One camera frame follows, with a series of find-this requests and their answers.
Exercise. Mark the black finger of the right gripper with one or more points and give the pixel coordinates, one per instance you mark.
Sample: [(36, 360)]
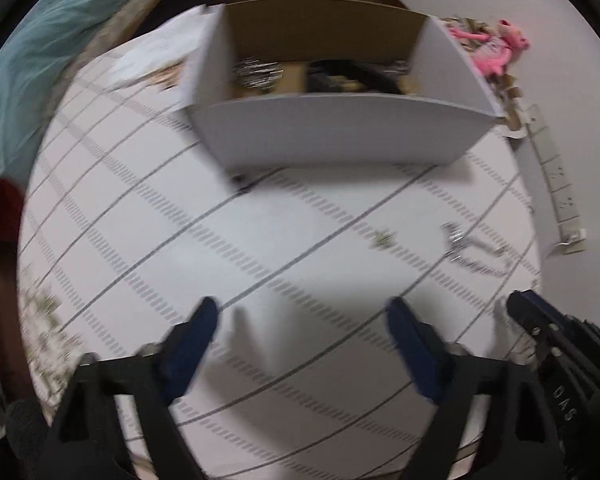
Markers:
[(545, 325)]

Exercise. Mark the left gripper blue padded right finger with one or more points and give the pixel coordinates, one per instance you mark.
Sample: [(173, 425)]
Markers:
[(420, 347)]

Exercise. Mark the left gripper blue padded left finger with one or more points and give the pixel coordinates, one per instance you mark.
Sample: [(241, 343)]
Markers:
[(183, 349)]

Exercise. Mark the small silver charm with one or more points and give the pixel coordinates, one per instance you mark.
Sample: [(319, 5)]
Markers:
[(383, 240)]

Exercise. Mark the white cardboard box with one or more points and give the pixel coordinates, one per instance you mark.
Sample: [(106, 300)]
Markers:
[(242, 90)]

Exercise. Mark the pink panther plush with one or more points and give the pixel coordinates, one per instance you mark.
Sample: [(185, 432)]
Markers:
[(496, 48)]

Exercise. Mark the black smart band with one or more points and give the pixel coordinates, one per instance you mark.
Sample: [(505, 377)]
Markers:
[(348, 76)]

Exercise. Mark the white crumpled tissue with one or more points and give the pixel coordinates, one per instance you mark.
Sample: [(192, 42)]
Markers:
[(169, 44)]

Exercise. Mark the teal blanket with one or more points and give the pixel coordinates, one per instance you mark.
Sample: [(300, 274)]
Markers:
[(41, 47)]

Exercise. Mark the white wall socket strip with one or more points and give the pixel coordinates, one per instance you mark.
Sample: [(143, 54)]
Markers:
[(571, 231)]

